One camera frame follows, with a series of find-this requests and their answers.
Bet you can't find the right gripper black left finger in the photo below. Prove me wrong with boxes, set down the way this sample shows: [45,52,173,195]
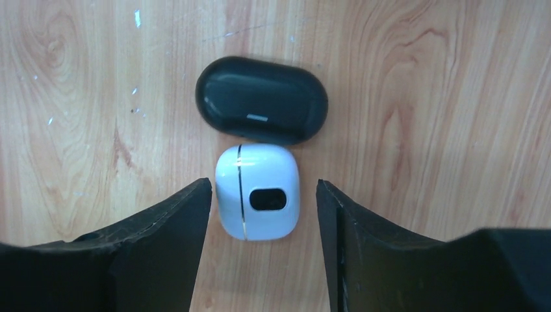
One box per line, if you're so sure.
[1,178,212,311]

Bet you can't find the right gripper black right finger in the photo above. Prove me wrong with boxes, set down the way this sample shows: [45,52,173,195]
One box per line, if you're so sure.
[316,180,550,311]

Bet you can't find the white earbud charging case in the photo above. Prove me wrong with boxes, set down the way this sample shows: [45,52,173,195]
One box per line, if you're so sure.
[215,144,301,241]

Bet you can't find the black earbud charging case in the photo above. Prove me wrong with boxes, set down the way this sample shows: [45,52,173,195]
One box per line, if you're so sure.
[195,56,329,146]

